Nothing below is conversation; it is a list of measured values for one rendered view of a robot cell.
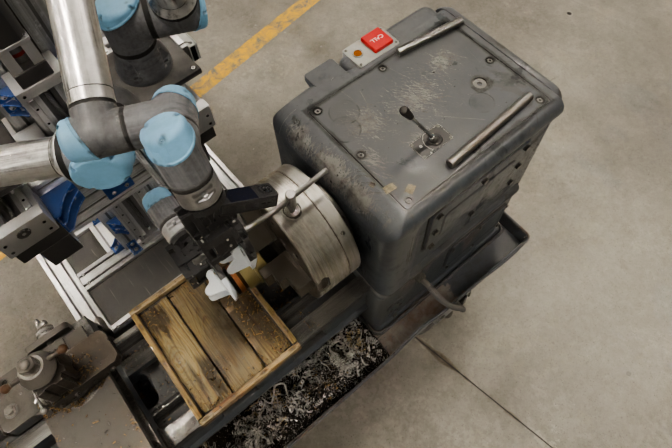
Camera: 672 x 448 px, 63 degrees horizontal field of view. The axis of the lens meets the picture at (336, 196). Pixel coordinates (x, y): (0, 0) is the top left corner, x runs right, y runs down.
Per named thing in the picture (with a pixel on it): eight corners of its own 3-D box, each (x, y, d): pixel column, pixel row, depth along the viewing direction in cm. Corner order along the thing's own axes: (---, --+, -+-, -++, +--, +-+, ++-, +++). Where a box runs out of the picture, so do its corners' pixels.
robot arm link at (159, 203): (172, 195, 145) (162, 179, 137) (193, 224, 141) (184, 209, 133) (146, 212, 143) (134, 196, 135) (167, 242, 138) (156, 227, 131)
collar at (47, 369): (47, 343, 118) (40, 340, 115) (63, 373, 115) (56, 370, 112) (12, 367, 116) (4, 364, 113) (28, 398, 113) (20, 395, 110)
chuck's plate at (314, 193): (285, 197, 155) (278, 140, 126) (356, 281, 145) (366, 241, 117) (275, 204, 154) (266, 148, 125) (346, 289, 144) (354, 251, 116)
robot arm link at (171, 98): (124, 90, 92) (121, 127, 84) (190, 76, 93) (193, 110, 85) (140, 128, 97) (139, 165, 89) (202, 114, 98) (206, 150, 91)
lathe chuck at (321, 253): (275, 204, 154) (266, 148, 125) (346, 290, 144) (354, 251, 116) (248, 222, 151) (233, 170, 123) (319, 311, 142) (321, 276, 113)
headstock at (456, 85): (422, 86, 183) (438, -9, 149) (532, 179, 164) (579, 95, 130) (279, 184, 165) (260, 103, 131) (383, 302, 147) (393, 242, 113)
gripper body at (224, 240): (197, 246, 100) (167, 202, 92) (235, 220, 103) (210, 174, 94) (215, 270, 95) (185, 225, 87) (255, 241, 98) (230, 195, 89)
